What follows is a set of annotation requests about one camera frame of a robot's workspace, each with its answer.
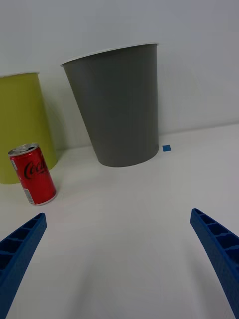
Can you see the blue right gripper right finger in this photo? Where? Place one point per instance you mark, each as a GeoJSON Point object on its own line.
{"type": "Point", "coordinates": [221, 254]}

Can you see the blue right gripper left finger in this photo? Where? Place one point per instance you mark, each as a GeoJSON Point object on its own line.
{"type": "Point", "coordinates": [22, 251]}

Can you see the red drink can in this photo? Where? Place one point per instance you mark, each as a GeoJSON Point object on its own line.
{"type": "Point", "coordinates": [35, 179]}

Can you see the yellow-green plastic bin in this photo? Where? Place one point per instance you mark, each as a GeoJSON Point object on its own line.
{"type": "Point", "coordinates": [25, 119]}

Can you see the grey plastic bin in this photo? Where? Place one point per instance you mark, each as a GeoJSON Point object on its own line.
{"type": "Point", "coordinates": [122, 109]}

